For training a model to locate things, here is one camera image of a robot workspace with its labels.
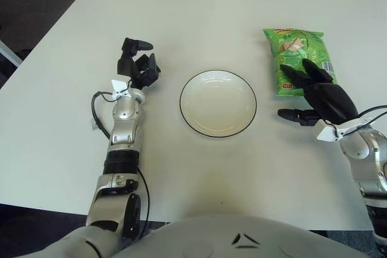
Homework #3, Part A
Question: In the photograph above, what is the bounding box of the grey robot torso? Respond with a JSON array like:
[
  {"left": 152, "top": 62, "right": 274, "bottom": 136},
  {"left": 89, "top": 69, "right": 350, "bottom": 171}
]
[{"left": 30, "top": 215, "right": 368, "bottom": 258}]

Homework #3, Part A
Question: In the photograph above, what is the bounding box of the green snack bag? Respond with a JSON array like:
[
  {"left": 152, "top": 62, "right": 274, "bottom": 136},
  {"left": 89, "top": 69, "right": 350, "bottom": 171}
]
[{"left": 261, "top": 27, "right": 337, "bottom": 97}]

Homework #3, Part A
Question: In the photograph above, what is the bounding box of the white plate with black rim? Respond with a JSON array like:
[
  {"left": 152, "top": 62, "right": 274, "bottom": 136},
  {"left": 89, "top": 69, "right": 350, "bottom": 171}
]
[{"left": 179, "top": 69, "right": 258, "bottom": 140}]

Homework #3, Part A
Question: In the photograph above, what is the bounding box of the white right wrist connector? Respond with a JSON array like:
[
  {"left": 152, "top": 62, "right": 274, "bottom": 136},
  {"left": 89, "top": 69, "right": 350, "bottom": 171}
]
[{"left": 316, "top": 117, "right": 372, "bottom": 143}]

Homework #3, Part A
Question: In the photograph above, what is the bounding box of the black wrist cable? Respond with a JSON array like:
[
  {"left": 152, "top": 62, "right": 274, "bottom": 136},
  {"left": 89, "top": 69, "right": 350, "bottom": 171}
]
[
  {"left": 91, "top": 90, "right": 119, "bottom": 140},
  {"left": 334, "top": 106, "right": 387, "bottom": 137}
]

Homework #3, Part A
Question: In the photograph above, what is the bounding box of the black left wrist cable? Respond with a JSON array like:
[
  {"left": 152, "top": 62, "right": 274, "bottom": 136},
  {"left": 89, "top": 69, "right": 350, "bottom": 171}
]
[{"left": 91, "top": 90, "right": 119, "bottom": 140}]

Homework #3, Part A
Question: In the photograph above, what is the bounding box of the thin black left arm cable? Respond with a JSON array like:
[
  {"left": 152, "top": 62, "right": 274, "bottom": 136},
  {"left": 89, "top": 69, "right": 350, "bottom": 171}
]
[{"left": 137, "top": 169, "right": 151, "bottom": 234}]

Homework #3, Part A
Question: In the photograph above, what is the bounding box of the white left wrist connector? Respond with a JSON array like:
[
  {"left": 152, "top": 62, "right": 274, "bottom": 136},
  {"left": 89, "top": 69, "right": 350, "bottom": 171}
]
[{"left": 111, "top": 79, "right": 131, "bottom": 100}]

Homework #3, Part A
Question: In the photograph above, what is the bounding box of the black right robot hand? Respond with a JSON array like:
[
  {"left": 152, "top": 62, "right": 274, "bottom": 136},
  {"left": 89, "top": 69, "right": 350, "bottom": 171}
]
[{"left": 278, "top": 58, "right": 359, "bottom": 126}]

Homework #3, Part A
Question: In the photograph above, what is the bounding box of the grey furniture edge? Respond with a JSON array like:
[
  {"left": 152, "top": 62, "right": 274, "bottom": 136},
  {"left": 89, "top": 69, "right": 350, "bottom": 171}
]
[{"left": 0, "top": 40, "right": 22, "bottom": 67}]

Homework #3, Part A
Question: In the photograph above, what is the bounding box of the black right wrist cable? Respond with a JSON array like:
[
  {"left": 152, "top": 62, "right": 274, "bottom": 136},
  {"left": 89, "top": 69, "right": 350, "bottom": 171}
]
[{"left": 334, "top": 106, "right": 387, "bottom": 137}]

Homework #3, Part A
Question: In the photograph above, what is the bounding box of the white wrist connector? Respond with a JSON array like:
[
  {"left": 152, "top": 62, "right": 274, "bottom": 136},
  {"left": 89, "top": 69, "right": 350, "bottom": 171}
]
[
  {"left": 111, "top": 79, "right": 131, "bottom": 100},
  {"left": 316, "top": 117, "right": 372, "bottom": 143}
]

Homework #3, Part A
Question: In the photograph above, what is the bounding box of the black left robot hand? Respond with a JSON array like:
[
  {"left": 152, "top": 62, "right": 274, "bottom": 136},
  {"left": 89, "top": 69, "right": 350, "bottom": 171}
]
[{"left": 117, "top": 37, "right": 161, "bottom": 89}]

